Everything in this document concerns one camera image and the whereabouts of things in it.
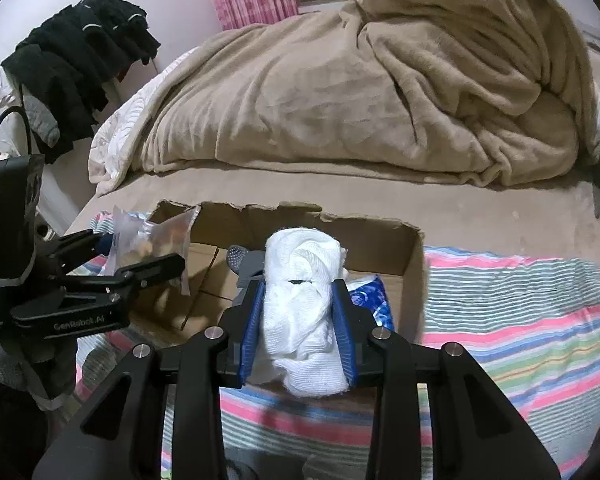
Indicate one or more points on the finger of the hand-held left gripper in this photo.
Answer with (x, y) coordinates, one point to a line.
(150, 267)
(100, 243)

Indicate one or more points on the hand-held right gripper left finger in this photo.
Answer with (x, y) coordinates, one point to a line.
(252, 332)

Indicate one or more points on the beige fleece blanket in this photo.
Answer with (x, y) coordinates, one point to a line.
(330, 100)

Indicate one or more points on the brown cardboard box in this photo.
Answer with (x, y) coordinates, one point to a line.
(290, 220)

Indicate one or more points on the pile of black clothes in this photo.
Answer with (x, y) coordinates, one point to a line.
(75, 55)

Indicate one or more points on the beige bed sheet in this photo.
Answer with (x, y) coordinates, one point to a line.
(480, 212)

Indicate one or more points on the white towel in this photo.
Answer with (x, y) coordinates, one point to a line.
(300, 320)

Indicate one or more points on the striped bed cloth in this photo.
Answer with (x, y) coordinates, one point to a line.
(505, 310)

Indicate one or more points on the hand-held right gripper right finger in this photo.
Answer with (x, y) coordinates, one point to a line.
(343, 332)

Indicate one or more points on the white patterned quilt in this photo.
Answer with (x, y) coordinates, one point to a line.
(125, 125)

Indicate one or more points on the person's left hand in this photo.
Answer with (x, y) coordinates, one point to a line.
(25, 365)

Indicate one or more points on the grey garment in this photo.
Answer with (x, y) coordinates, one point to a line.
(42, 120)

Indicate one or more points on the blue and white packet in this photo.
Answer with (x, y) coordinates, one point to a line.
(375, 301)

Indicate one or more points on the clear plastic bag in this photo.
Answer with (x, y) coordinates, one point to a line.
(145, 232)

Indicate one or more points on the grey dotted sock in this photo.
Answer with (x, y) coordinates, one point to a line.
(250, 262)

